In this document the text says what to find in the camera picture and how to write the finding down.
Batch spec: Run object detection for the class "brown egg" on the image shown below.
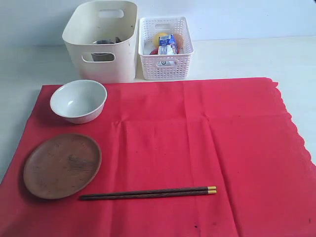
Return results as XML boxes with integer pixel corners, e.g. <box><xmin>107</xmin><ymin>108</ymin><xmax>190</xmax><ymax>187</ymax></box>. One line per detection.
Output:
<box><xmin>173</xmin><ymin>33</ymin><xmax>184</xmax><ymax>49</ymax></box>

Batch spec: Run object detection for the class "white ceramic bowl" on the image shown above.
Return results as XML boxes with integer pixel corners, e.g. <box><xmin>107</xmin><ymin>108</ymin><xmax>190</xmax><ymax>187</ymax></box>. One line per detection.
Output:
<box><xmin>50</xmin><ymin>79</ymin><xmax>108</xmax><ymax>124</ymax></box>

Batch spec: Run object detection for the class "round wooden plate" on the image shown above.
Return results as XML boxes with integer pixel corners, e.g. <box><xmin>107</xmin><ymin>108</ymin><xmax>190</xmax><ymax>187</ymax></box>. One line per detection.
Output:
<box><xmin>23</xmin><ymin>133</ymin><xmax>102</xmax><ymax>200</ymax></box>

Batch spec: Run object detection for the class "red tablecloth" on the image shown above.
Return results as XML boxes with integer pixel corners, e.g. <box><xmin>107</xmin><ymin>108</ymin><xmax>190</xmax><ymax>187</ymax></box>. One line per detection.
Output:
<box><xmin>0</xmin><ymin>78</ymin><xmax>316</xmax><ymax>237</ymax></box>

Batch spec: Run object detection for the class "red sausage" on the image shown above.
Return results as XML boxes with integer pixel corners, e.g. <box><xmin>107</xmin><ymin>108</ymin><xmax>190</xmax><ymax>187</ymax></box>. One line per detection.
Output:
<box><xmin>150</xmin><ymin>48</ymin><xmax>158</xmax><ymax>55</ymax></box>

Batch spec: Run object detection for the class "large cream plastic bin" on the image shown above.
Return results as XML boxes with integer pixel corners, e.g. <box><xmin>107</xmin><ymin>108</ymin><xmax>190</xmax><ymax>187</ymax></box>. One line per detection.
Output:
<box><xmin>62</xmin><ymin>0</ymin><xmax>138</xmax><ymax>83</ymax></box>

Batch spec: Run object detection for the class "stainless steel cup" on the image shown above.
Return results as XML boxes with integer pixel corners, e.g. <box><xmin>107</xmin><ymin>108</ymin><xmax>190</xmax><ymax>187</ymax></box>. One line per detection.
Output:
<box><xmin>91</xmin><ymin>39</ymin><xmax>115</xmax><ymax>62</ymax></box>

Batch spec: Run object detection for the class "blue white milk carton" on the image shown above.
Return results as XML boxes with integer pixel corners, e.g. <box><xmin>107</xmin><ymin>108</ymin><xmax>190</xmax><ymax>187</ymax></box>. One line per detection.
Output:
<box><xmin>158</xmin><ymin>34</ymin><xmax>178</xmax><ymax>55</ymax></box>

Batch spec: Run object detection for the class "white perforated plastic basket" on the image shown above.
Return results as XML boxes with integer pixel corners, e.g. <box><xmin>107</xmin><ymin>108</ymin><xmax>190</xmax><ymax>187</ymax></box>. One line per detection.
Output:
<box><xmin>138</xmin><ymin>16</ymin><xmax>194</xmax><ymax>80</ymax></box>

